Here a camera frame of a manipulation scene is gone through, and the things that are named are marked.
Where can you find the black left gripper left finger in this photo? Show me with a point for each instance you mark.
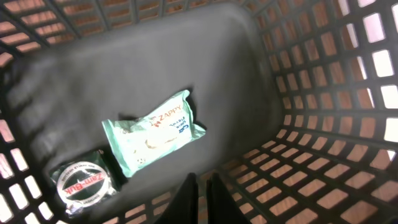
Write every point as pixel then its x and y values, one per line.
pixel 183 209

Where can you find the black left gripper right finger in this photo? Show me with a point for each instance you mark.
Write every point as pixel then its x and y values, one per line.
pixel 222 208

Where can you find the mint Zappy wipes packet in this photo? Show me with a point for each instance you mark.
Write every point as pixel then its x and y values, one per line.
pixel 138 143

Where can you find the Zam-Buk ointment tin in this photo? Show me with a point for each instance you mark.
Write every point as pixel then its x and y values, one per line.
pixel 84 182

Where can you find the grey plastic mesh basket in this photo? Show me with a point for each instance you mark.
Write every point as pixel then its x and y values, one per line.
pixel 298 100

